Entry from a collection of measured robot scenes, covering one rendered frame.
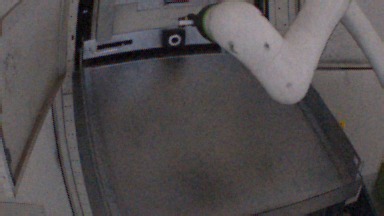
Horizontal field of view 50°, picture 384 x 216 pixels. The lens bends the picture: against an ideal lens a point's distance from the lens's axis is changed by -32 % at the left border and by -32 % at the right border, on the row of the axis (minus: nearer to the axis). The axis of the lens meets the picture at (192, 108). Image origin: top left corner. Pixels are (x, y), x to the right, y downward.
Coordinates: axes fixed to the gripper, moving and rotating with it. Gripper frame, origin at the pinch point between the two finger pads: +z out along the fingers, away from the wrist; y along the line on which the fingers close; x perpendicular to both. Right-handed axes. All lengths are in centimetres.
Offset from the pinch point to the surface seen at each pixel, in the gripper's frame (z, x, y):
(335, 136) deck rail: -26.7, -25.7, 27.6
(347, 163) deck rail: -36, -31, 28
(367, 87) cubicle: 25, -24, 77
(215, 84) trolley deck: 6.5, -17.0, 6.0
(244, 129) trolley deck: -12.7, -23.8, 6.7
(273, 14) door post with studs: 18.2, 1.9, 29.3
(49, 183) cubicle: 34, -50, -46
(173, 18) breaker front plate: 23.0, 0.1, 0.0
